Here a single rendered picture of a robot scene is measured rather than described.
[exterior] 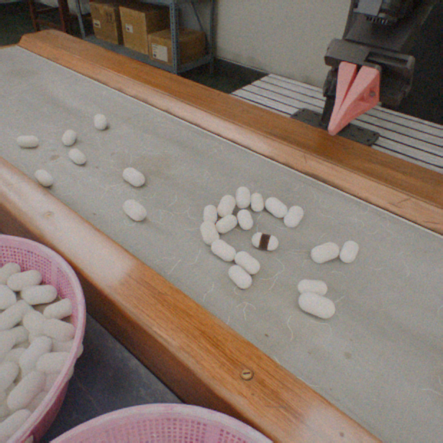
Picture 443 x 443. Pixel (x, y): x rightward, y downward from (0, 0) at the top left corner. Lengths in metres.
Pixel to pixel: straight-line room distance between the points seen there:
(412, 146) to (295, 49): 1.93
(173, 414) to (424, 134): 0.84
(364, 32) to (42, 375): 0.50
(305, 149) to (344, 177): 0.08
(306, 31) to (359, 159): 2.13
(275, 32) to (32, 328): 2.60
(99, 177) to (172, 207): 0.13
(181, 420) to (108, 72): 0.75
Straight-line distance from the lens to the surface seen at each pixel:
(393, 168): 0.61
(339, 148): 0.63
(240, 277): 0.40
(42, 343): 0.40
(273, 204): 0.49
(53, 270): 0.44
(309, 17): 2.68
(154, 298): 0.37
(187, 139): 0.66
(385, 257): 0.49
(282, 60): 2.82
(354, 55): 0.50
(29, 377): 0.38
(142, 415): 0.32
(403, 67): 0.49
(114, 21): 3.34
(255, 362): 0.34
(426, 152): 0.92
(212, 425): 0.32
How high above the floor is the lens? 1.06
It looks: 42 degrees down
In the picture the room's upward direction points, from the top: 3 degrees clockwise
